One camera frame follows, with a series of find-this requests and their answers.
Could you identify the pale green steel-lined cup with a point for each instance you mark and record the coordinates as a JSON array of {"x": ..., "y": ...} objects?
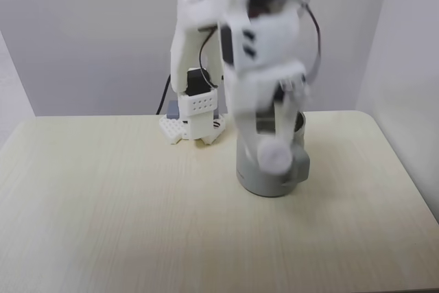
[{"x": 271, "y": 183}]

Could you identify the grey table clamp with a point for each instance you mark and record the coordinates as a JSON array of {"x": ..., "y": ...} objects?
[{"x": 173, "y": 109}]

